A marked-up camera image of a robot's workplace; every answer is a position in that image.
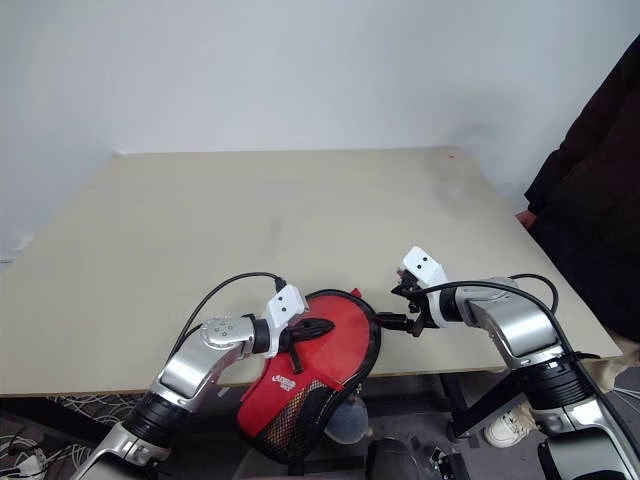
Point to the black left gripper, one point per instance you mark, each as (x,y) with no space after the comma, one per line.
(292,337)

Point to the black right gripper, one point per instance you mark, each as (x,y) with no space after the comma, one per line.
(416,305)

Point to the red black paddle case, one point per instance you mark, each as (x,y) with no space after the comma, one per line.
(275,400)

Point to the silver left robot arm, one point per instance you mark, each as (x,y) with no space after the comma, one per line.
(200,360)

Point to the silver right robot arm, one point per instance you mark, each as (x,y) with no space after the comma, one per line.
(520,325)

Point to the bystander bare hand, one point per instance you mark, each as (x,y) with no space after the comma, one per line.
(527,219)

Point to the dark rounded shape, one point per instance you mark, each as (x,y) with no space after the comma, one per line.
(395,460)

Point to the black box with white label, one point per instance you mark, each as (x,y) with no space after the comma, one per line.
(447,465)

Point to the white sneaker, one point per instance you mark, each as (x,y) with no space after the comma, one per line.
(507,430)

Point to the beige trousers of bystander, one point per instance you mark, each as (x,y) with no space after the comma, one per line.
(617,365)

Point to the person in dark jacket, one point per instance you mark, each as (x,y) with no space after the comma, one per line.
(595,200)

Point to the white power strip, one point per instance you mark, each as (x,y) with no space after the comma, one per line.
(27,462)

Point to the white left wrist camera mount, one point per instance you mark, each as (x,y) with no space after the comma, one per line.
(285,305)

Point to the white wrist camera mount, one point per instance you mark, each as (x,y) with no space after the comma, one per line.
(422,262)
(285,305)

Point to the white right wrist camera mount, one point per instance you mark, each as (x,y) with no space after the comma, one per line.
(422,262)

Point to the black table leg frame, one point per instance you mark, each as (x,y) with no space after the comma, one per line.
(480,405)

